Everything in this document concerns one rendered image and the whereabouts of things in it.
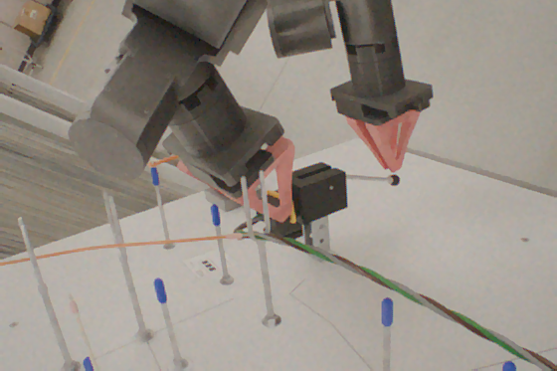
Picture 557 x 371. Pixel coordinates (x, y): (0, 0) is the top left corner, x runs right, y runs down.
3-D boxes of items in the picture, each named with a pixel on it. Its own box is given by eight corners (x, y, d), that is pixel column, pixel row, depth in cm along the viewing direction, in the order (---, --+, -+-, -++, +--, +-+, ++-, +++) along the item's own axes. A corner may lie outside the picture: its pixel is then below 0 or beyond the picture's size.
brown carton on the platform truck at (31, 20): (43, 15, 735) (22, 4, 714) (53, 9, 692) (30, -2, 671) (32, 39, 730) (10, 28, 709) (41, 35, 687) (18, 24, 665)
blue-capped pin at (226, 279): (237, 281, 53) (224, 204, 50) (223, 286, 53) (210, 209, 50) (230, 276, 55) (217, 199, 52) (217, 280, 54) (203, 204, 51)
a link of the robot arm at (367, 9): (391, -19, 49) (383, -26, 54) (320, -6, 50) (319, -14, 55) (403, 49, 52) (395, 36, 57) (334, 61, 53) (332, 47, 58)
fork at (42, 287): (59, 366, 42) (8, 220, 38) (78, 358, 43) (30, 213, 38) (64, 379, 41) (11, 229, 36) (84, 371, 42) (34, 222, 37)
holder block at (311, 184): (348, 207, 55) (346, 171, 54) (303, 225, 53) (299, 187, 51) (323, 195, 59) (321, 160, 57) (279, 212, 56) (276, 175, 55)
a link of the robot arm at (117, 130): (276, -10, 35) (164, -71, 34) (215, 103, 28) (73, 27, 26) (214, 92, 44) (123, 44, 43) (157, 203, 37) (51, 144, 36)
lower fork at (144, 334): (131, 334, 46) (92, 192, 41) (148, 326, 47) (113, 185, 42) (139, 345, 45) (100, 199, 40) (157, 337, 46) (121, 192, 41)
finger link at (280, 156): (278, 254, 46) (225, 183, 41) (229, 225, 52) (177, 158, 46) (327, 197, 49) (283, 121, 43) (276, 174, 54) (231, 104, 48)
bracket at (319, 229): (339, 256, 56) (337, 213, 54) (320, 264, 55) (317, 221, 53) (313, 240, 60) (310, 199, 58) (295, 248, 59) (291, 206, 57)
